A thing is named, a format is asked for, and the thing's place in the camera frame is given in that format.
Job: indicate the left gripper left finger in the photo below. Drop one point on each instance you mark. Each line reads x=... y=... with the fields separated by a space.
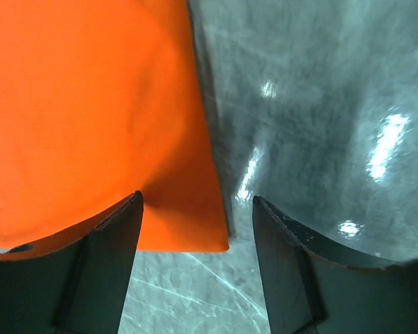
x=74 y=281

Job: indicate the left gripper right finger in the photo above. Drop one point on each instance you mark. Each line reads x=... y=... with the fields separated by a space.
x=313 y=284

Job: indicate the orange t shirt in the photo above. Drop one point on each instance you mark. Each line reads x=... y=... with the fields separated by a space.
x=98 y=100

